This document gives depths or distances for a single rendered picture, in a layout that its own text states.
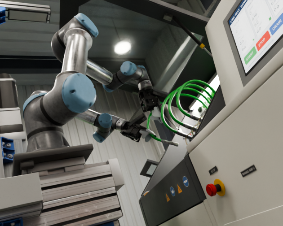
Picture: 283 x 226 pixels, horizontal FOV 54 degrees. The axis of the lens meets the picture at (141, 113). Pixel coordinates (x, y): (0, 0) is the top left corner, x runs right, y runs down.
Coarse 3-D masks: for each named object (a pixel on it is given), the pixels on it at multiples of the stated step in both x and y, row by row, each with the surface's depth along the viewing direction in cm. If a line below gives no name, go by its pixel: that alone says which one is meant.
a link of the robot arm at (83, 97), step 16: (80, 16) 113; (64, 32) 116; (80, 32) 111; (96, 32) 117; (80, 48) 104; (64, 64) 98; (80, 64) 98; (64, 80) 87; (80, 80) 88; (48, 96) 88; (64, 96) 84; (80, 96) 85; (48, 112) 87; (64, 112) 86; (80, 112) 88
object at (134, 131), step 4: (124, 124) 162; (124, 128) 163; (128, 128) 162; (132, 128) 158; (136, 128) 158; (120, 132) 162; (124, 132) 163; (128, 132) 158; (132, 132) 158; (136, 132) 156; (128, 136) 160; (132, 136) 156; (136, 136) 157; (140, 136) 160
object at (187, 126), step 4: (188, 84) 140; (192, 84) 141; (200, 88) 142; (176, 92) 136; (208, 92) 141; (172, 96) 134; (212, 96) 140; (168, 104) 131; (168, 108) 130; (172, 116) 128; (176, 120) 127; (180, 124) 127; (184, 124) 127; (188, 128) 127; (196, 128) 128
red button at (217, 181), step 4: (216, 180) 84; (220, 180) 83; (208, 184) 83; (212, 184) 82; (216, 184) 84; (220, 184) 83; (208, 188) 82; (212, 188) 81; (216, 188) 82; (220, 188) 83; (224, 188) 81; (208, 192) 82; (212, 192) 81; (216, 192) 81; (220, 192) 83; (224, 192) 82
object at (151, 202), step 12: (180, 168) 105; (168, 180) 116; (180, 180) 106; (192, 180) 98; (156, 192) 130; (168, 192) 118; (192, 192) 99; (144, 204) 148; (156, 204) 132; (168, 204) 119; (180, 204) 109; (192, 204) 100; (156, 216) 134; (168, 216) 121
